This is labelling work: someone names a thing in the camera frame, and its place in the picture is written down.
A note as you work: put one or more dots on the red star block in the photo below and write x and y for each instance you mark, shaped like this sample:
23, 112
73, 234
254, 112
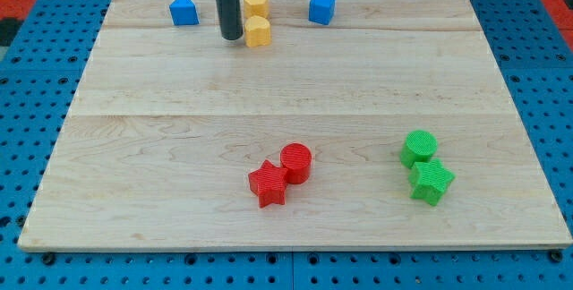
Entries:
269, 184

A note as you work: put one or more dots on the yellow heart block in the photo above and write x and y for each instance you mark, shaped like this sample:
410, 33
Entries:
257, 32

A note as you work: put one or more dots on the green star block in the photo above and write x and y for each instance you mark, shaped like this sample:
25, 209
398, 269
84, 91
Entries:
429, 181

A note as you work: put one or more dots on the red cylinder block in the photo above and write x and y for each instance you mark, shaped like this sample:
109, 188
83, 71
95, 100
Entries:
296, 158

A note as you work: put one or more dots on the light wooden board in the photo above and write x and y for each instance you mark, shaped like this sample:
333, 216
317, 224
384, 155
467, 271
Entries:
167, 122

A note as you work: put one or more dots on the blue cube block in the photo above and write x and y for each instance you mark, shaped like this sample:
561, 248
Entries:
321, 11

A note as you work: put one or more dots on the yellow hexagon block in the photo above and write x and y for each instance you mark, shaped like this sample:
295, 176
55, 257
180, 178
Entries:
256, 8

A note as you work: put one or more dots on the green cylinder block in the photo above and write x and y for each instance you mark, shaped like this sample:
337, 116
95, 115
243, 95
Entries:
419, 146

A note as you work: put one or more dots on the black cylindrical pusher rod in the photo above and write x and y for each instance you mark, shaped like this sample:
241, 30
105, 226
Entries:
230, 19

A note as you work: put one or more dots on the blue pentagon block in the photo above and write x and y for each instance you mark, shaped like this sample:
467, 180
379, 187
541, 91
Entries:
184, 12

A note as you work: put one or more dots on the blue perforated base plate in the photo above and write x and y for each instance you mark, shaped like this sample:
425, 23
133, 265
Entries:
43, 66

